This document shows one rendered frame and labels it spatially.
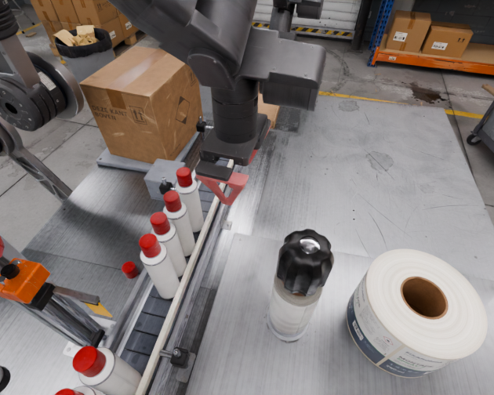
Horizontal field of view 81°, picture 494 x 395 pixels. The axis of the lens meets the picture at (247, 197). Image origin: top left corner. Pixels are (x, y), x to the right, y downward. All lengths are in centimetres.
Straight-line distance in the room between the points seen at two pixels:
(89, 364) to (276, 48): 46
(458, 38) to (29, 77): 390
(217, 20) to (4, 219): 235
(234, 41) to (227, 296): 56
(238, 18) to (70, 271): 78
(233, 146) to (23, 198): 230
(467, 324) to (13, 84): 108
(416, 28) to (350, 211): 329
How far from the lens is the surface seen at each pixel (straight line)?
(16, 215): 250
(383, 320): 58
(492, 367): 82
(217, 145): 38
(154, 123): 94
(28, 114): 94
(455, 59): 420
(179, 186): 69
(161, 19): 26
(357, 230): 92
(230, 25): 27
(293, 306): 52
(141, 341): 71
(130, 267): 81
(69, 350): 82
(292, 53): 31
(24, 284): 46
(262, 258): 75
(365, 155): 118
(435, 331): 62
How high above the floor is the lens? 153
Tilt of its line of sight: 48 degrees down
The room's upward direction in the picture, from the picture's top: straight up
